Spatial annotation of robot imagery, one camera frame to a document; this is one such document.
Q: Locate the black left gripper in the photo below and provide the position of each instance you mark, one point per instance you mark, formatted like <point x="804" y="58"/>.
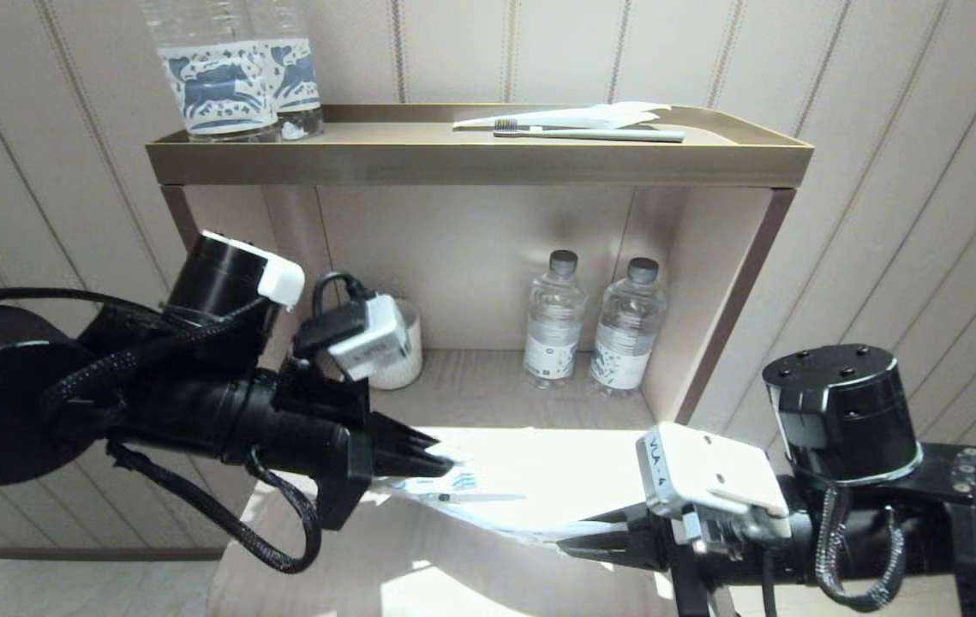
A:
<point x="346" y="506"/>

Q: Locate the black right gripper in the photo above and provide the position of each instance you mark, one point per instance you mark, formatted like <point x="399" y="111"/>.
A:
<point x="685" y="583"/>

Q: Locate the white toothbrush black bristles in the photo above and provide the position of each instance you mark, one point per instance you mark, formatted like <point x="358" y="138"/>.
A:
<point x="479" y="497"/>

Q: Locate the blue patterned zip pouch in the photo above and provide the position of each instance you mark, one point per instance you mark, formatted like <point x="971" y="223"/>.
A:
<point x="496" y="514"/>

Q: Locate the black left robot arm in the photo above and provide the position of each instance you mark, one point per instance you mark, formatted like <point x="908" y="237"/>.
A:
<point x="196" y="411"/>

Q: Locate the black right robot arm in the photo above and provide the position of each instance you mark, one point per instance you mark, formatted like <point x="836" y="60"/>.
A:
<point x="839" y="411"/>

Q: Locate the white ribbed mug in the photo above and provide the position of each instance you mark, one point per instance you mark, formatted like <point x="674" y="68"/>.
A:
<point x="410" y="360"/>

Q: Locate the small clear water bottle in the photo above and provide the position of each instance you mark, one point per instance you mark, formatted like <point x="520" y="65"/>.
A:
<point x="625" y="343"/>
<point x="554" y="334"/>

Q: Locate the beige wooden shelf unit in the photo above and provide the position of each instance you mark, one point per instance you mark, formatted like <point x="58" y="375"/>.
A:
<point x="453" y="163"/>

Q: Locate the pale toothbrush brown bristles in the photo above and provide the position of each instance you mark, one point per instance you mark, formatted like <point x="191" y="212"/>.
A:
<point x="607" y="135"/>

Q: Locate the large bottle blue print label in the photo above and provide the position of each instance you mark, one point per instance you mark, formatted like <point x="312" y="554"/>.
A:
<point x="299" y="77"/>
<point x="213" y="86"/>

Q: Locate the white paper wrapper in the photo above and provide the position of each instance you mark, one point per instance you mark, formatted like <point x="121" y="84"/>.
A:
<point x="607" y="114"/>

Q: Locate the black left camera bracket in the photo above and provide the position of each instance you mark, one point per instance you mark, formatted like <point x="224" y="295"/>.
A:
<point x="316" y="394"/>

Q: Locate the white right camera bracket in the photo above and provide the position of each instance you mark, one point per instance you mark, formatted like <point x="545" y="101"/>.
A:
<point x="727" y="527"/>

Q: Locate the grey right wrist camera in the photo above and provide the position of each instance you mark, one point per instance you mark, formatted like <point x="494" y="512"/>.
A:
<point x="710" y="471"/>

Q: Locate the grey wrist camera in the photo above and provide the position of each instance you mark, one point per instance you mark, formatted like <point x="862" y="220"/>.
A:
<point x="710" y="471"/>
<point x="372" y="343"/>

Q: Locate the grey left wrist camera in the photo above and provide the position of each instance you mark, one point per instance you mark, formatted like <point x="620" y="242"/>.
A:
<point x="372" y="343"/>

